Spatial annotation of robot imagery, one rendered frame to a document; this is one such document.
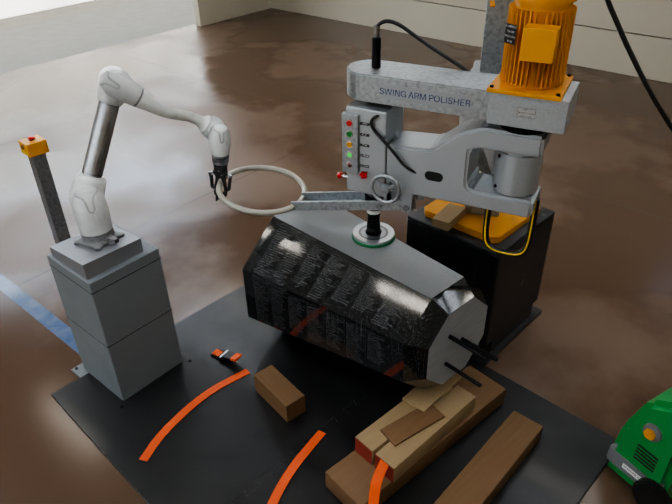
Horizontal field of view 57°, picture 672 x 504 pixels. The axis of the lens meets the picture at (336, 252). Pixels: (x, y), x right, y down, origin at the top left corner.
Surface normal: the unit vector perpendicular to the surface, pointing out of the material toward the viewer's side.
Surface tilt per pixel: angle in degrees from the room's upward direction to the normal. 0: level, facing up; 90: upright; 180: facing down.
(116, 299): 90
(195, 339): 0
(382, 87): 90
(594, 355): 0
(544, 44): 90
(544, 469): 0
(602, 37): 90
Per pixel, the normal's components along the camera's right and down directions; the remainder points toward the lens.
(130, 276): 0.76, 0.35
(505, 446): -0.02, -0.83
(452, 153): -0.44, 0.51
